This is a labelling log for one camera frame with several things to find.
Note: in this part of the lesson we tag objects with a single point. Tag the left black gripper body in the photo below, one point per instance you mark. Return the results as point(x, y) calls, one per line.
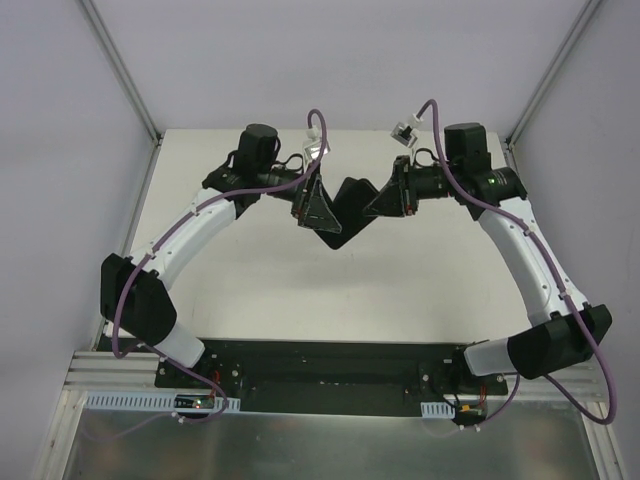
point(303, 201)

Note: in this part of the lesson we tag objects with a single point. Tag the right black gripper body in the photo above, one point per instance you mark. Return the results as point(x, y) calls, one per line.
point(402, 185)

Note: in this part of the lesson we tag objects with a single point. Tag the phone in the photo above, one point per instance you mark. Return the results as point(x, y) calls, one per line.
point(348, 207)

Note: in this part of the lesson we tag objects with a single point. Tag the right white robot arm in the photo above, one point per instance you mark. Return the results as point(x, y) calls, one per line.
point(564, 324)

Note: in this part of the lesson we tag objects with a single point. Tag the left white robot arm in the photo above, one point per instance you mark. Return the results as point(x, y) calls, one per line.
point(134, 290)

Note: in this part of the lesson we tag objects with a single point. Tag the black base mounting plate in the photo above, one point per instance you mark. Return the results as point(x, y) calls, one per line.
point(337, 378)

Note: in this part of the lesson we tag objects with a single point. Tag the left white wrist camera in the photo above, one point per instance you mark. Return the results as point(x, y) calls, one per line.
point(312, 146)

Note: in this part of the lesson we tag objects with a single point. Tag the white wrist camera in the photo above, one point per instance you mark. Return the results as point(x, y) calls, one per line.
point(405, 132)
point(312, 146)

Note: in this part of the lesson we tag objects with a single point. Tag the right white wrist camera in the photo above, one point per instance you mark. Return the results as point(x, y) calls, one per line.
point(405, 132)

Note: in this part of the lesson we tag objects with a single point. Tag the right white cable duct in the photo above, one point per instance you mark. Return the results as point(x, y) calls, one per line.
point(437, 410)

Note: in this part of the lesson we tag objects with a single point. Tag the aluminium frame rail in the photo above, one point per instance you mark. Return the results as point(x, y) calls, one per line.
point(102, 371)

